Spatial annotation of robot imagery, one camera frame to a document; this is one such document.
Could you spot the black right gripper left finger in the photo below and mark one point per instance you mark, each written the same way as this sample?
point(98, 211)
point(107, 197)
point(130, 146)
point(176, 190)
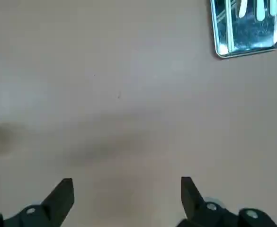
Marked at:
point(55, 203)

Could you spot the pale green fork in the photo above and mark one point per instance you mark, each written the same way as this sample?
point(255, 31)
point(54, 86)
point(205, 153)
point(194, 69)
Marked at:
point(259, 11)

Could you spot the beige wooden spoon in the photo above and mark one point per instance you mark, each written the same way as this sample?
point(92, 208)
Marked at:
point(242, 10)

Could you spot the silver metal chopstick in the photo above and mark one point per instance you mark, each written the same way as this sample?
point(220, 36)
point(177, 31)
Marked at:
point(229, 28)

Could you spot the pale green spoon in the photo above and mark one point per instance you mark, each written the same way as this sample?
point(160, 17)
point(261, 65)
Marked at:
point(274, 8)

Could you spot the silver metal tray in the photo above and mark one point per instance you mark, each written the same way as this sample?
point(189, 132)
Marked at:
point(252, 37)

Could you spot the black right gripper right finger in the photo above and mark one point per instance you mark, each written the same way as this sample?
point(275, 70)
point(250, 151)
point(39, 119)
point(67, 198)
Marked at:
point(195, 205)

